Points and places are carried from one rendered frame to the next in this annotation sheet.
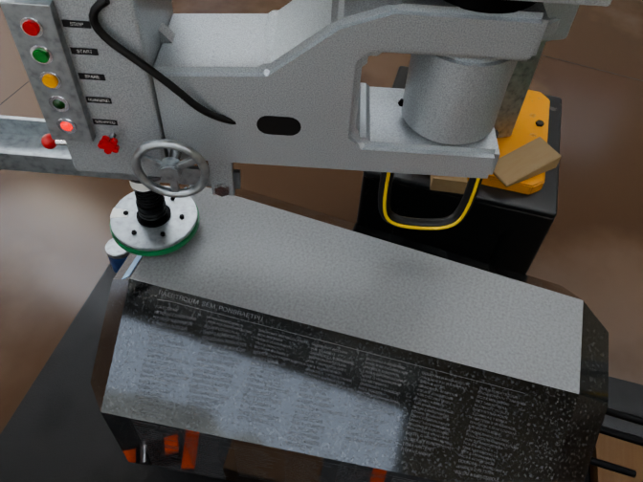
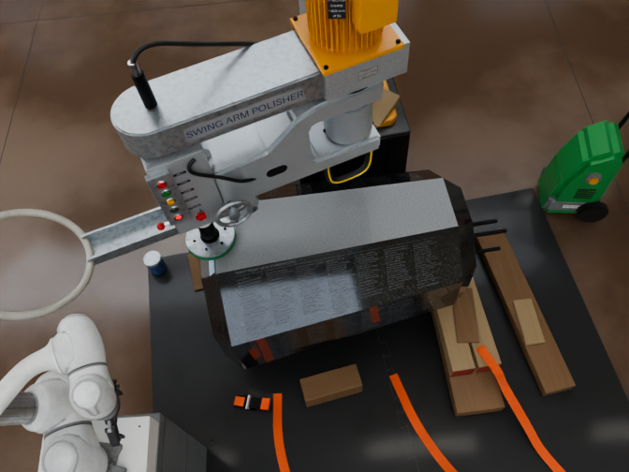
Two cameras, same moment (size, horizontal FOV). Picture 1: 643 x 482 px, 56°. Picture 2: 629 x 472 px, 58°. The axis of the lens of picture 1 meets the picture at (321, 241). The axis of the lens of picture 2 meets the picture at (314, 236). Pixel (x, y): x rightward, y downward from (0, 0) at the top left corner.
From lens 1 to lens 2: 1.08 m
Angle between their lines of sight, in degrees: 13
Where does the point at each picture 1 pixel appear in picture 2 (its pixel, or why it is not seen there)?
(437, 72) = (342, 118)
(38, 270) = (105, 297)
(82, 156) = (183, 226)
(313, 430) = (343, 302)
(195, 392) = (277, 313)
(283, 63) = (273, 146)
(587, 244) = (431, 122)
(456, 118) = (357, 131)
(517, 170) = (380, 114)
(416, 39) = (330, 113)
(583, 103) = not seen: hidden behind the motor
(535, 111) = not seen: hidden behind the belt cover
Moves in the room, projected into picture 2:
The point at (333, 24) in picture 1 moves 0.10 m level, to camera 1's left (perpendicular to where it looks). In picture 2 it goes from (292, 122) to (265, 132)
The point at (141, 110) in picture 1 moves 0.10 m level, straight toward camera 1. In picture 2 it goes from (212, 194) to (229, 210)
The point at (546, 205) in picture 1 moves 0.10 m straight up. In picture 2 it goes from (403, 126) to (404, 113)
